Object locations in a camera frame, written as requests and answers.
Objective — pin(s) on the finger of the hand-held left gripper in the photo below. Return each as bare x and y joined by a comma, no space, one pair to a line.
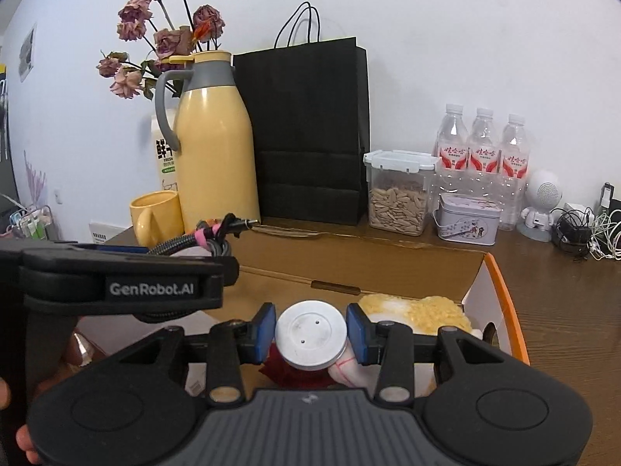
119,249
145,264

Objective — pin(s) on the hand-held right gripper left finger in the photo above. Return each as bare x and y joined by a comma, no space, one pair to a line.
264,335

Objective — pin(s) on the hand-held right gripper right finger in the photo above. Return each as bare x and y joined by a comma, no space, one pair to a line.
356,335

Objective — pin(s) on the red fabric rose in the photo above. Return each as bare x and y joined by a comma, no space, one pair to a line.
291,374

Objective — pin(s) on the white yellow plush sheep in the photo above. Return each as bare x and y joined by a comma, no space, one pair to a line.
417,313

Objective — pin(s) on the red cardboard box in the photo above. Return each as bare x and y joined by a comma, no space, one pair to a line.
388,272

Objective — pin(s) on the person's left hand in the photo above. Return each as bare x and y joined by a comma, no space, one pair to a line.
26,444

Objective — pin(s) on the white printed carton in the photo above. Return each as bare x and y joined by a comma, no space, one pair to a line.
109,233

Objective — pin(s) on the yellow mug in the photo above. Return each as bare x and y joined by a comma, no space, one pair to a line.
155,218

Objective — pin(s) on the white milk carton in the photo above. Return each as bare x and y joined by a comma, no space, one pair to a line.
165,155

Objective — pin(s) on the yellow thermos jug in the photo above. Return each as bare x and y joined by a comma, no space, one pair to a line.
213,155

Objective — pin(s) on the clear container of seeds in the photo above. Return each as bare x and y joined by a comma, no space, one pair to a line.
395,204

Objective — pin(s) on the pale purple tin box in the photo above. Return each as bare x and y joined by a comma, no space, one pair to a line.
468,223

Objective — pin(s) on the clear water bottle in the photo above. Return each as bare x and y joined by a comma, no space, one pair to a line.
451,155
515,170
485,160

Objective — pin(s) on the black paper bag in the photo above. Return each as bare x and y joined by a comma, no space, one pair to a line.
305,131

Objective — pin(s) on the dried pink flowers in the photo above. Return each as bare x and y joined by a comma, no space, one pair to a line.
170,41

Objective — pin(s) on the white robot speaker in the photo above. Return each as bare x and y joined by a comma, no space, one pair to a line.
543,199

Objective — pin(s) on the purple wall decal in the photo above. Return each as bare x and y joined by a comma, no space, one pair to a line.
36,179

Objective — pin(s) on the small wall picture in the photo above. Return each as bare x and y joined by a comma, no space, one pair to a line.
27,53

